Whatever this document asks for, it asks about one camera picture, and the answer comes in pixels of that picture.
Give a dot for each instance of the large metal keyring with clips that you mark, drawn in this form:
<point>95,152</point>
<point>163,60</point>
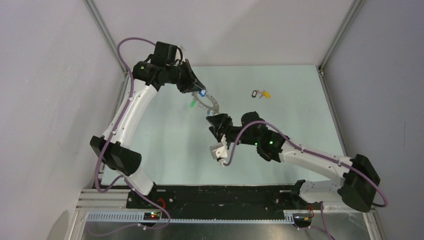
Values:
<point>207,103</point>

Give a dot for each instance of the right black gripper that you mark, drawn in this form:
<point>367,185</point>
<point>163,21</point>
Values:
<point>218,121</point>

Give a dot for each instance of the yellow key tag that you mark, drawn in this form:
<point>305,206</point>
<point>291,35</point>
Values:
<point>264,94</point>

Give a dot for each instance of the aluminium frame post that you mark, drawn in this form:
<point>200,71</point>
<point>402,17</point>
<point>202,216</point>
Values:
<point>104,31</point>
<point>346,23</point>

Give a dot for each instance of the right aluminium frame post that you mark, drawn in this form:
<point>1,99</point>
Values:
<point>346,23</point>

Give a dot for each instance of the grey slotted cable duct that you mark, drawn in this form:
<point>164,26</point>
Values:
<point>145,217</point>

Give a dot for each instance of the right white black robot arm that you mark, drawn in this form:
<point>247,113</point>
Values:
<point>352,181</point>

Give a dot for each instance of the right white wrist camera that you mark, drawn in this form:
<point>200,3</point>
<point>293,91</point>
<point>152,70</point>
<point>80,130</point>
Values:
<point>219,151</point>

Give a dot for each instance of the blue key tag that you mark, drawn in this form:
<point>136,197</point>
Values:
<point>202,93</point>

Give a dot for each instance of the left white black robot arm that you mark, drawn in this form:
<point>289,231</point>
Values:
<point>166,65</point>

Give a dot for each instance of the left aluminium frame post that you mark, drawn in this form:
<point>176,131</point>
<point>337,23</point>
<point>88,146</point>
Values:
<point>104,31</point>

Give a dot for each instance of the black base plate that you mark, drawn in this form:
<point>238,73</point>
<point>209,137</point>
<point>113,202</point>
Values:
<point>228,201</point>

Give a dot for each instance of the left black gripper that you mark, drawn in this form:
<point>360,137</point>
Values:
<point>192,83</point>

